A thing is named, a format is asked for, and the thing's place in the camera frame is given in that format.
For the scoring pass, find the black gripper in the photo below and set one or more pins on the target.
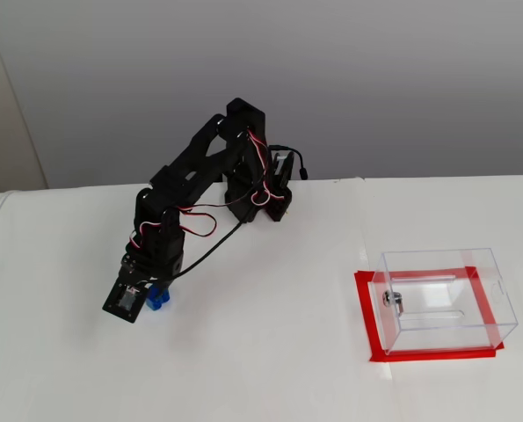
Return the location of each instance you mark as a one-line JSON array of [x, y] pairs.
[[152, 275]]

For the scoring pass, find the blue lego brick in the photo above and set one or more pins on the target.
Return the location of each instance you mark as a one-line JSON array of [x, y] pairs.
[[157, 301]]

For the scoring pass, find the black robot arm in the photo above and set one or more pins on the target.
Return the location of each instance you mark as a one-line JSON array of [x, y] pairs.
[[191, 162]]

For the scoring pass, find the transparent plastic box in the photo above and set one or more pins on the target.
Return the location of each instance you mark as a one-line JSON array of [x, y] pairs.
[[445, 281]]

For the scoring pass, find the red tape rectangle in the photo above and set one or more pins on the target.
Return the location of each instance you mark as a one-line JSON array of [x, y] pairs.
[[365, 307]]

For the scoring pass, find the silver cylinder lock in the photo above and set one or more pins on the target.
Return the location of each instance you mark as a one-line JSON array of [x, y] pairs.
[[393, 301]]

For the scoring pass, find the black gripper camera mount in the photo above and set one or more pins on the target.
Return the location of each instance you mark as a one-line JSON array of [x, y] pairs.
[[125, 303]]

